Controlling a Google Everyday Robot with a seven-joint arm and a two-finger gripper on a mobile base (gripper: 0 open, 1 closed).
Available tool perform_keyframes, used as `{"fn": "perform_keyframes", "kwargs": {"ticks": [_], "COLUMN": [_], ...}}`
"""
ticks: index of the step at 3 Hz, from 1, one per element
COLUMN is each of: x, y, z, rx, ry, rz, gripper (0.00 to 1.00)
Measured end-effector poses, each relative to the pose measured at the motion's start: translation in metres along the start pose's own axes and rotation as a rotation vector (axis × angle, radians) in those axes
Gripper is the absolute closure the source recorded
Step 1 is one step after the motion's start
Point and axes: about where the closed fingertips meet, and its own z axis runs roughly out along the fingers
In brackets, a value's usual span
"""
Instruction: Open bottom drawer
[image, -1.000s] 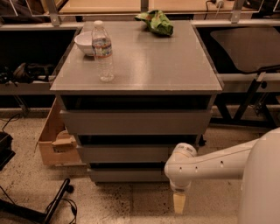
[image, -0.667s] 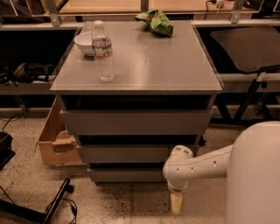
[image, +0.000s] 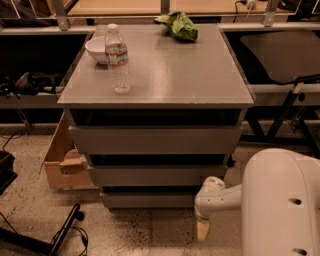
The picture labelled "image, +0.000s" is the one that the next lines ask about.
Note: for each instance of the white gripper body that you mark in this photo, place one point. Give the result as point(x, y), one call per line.
point(204, 207)

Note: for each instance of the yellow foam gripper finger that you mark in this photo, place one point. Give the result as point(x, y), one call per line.
point(202, 229)

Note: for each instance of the grey bottom drawer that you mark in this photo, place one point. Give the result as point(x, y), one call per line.
point(148, 200)

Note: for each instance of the grey drawer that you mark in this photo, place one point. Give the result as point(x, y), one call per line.
point(101, 140)
point(154, 175)
point(148, 200)

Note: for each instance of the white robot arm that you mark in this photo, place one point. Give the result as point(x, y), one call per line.
point(279, 197)

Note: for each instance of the grey drawer cabinet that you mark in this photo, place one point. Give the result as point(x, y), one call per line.
point(172, 85)

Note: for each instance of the grey middle drawer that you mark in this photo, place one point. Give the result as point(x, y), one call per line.
point(154, 175)

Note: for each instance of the grey top drawer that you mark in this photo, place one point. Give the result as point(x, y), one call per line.
point(101, 140)

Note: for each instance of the cardboard box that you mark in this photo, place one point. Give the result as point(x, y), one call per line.
point(64, 166)

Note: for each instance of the black chair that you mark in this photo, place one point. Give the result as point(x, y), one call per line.
point(283, 68)

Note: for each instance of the clear plastic water bottle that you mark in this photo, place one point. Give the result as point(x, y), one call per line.
point(117, 59)

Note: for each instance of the green chip bag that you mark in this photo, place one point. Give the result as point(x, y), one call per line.
point(179, 26)

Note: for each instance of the white ceramic bowl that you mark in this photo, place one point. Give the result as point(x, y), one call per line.
point(96, 49)

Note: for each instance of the black box at left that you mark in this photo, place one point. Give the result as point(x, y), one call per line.
point(7, 175)

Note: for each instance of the black headphones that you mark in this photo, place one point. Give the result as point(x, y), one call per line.
point(30, 83)

